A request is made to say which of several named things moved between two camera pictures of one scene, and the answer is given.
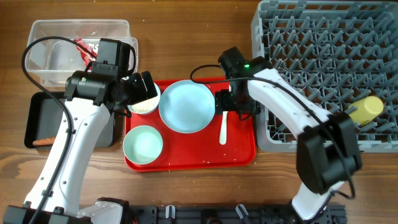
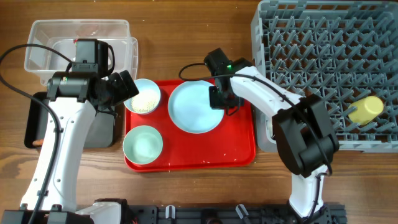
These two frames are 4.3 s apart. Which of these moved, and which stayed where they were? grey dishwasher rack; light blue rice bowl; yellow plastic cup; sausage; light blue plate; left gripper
Moved: light blue plate; left gripper
Stayed: light blue rice bowl; grey dishwasher rack; yellow plastic cup; sausage
